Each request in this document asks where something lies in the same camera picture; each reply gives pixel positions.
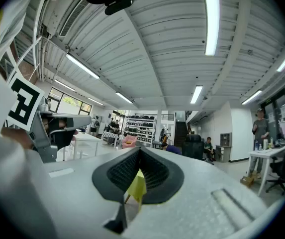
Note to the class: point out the white work table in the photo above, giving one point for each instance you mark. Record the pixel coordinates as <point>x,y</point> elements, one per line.
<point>87,139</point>
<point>266,152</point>

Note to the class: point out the pink armchair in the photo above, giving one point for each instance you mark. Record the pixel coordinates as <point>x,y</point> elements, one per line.
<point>129,141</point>

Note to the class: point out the ceiling air vent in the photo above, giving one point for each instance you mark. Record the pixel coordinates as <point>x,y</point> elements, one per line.
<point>72,17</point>

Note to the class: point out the round yellow-green table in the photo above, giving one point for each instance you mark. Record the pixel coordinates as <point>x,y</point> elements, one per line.
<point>137,188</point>

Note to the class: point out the dark staircase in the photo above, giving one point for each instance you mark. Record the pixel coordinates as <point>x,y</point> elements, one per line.
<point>180,133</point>

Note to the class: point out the black mesh office chair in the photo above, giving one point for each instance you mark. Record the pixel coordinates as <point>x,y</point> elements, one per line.
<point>193,146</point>

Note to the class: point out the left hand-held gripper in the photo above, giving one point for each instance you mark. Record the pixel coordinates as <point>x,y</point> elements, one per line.
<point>24,101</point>

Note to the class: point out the gray cabinet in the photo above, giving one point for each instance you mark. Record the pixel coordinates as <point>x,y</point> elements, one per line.
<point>225,143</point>

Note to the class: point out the cardboard box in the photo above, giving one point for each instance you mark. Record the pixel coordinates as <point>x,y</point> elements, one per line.
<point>246,181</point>

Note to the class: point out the person's left hand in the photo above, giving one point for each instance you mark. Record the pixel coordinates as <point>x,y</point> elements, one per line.
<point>61,124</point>

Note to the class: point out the black framed window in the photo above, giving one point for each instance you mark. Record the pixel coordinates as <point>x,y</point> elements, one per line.
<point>57,96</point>

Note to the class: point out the person's left forearm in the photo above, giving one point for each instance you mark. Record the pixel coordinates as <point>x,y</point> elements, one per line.
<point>15,136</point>

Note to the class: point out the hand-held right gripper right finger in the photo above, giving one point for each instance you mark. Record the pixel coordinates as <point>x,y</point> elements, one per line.
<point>194,195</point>

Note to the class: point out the person's white printed shirt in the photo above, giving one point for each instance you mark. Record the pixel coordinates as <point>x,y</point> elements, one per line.
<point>8,14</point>

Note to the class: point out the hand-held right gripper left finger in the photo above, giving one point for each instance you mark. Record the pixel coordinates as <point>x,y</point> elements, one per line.
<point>77,183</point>

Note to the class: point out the white shelf rack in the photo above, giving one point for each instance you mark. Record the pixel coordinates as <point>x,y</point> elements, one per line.
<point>139,131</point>

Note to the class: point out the checkered cloth table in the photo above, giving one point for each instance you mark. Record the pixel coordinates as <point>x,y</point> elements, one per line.
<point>108,136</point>

